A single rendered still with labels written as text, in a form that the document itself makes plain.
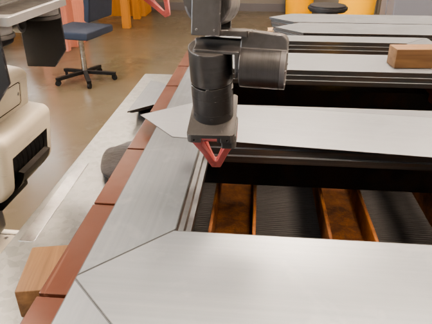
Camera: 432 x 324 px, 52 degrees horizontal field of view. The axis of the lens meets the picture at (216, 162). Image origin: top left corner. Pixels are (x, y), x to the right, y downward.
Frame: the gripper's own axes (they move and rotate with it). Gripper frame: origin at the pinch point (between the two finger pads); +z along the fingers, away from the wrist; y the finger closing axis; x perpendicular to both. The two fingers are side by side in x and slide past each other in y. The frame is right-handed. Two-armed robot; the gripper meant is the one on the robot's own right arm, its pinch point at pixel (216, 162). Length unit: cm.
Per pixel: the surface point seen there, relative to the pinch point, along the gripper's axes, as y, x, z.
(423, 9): 309, -136, 102
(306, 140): 9.5, -14.9, 2.8
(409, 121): 19.3, -35.0, 5.5
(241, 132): 11.6, -3.5, 3.0
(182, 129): 12.0, 7.3, 2.9
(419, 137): 12.4, -34.6, 3.8
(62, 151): 144, 108, 120
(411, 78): 50, -45, 14
